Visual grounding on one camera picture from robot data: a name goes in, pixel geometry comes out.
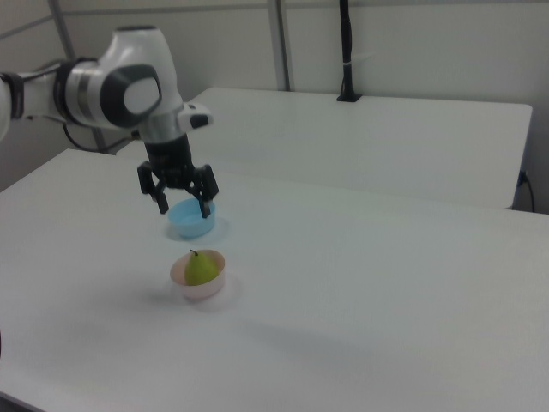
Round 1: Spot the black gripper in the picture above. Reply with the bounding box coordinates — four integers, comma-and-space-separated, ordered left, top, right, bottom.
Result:
136, 133, 220, 219

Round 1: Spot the green pear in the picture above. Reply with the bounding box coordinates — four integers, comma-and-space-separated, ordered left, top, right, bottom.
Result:
184, 249, 220, 288

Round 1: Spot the light blue plastic bowl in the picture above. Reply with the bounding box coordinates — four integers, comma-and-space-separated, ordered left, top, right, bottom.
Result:
166, 197, 218, 239

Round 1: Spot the pale pink plastic bowl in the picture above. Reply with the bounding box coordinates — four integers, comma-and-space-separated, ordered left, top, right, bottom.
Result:
169, 248, 227, 300

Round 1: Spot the white side table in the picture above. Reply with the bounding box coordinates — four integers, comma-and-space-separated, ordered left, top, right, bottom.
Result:
114, 87, 534, 211

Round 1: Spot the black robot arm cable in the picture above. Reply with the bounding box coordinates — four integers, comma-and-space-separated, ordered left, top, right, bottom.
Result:
63, 123, 135, 153

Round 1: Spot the black camera pole with clamp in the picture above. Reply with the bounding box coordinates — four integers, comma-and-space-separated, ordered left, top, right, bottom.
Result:
335, 0, 364, 103

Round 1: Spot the black cable at table side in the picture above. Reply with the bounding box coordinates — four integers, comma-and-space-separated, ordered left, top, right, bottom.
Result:
516, 170, 538, 213

